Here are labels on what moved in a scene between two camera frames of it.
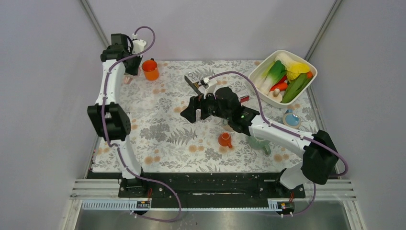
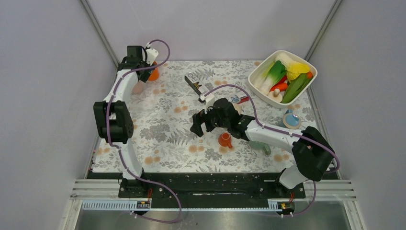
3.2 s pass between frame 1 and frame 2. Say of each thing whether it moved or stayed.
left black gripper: moved
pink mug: moved
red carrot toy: stayed
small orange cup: stayed
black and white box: stayed
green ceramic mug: stayed
